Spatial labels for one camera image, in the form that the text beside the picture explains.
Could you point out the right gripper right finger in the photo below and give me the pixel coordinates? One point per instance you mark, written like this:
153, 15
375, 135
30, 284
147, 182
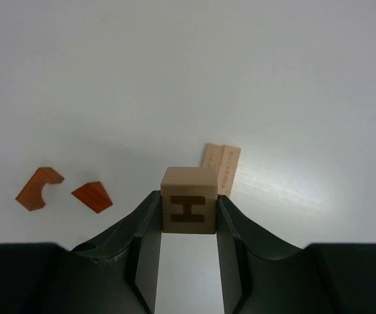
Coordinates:
261, 273

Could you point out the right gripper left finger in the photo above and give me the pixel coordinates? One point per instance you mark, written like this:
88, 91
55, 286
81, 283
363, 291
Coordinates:
113, 272

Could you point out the orange wedge wood block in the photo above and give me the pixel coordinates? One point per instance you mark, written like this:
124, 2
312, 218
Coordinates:
94, 196

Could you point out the orange arch wood block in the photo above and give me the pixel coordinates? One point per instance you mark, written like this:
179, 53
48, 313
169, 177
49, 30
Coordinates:
31, 196

